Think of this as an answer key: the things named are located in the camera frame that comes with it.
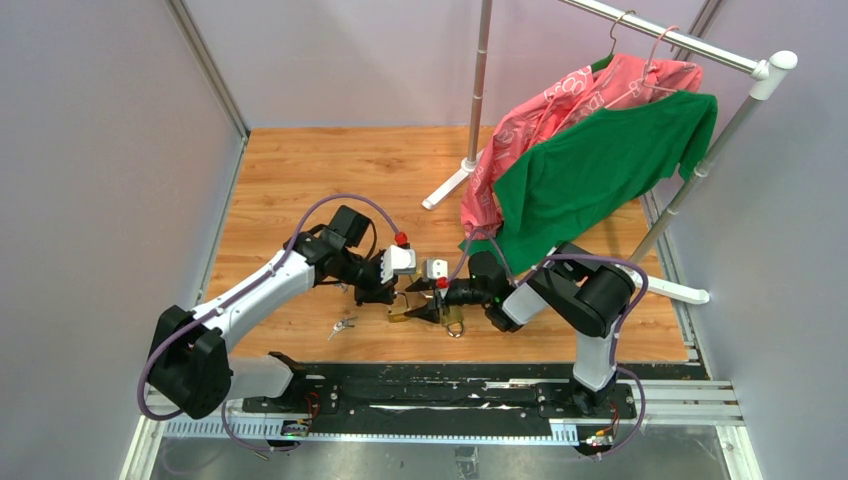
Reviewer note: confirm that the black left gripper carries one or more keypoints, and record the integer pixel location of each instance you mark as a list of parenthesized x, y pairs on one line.
[(378, 293)]

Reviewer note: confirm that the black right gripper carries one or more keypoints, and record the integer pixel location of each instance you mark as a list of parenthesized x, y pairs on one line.
[(442, 297)]

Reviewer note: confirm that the small brass padlock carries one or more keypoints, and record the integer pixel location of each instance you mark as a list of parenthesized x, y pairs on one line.
[(397, 311)]

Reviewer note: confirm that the large brass padlock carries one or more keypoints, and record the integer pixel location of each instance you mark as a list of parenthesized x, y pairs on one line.
[(453, 323)]

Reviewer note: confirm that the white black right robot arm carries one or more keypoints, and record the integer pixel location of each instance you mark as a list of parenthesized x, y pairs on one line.
[(593, 294)]

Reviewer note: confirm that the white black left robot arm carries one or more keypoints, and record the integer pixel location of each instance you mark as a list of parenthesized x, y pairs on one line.
[(189, 362)]

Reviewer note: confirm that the green t-shirt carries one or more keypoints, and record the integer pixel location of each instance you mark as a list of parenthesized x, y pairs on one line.
[(564, 186)]

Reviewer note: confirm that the pink printed shirt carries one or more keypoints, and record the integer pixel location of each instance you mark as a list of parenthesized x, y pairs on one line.
[(617, 81)]

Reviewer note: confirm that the metal clothes rack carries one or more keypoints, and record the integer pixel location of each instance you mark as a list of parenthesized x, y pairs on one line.
[(569, 157)]

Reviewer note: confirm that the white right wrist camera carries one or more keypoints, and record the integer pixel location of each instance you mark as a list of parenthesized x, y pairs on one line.
[(435, 273)]

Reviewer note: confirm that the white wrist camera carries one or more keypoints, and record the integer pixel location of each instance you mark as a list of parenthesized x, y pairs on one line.
[(435, 273), (397, 260)]

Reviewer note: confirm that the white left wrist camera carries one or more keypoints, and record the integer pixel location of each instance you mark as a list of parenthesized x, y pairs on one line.
[(397, 260)]

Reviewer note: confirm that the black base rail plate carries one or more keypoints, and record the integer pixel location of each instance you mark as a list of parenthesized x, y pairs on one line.
[(451, 400)]

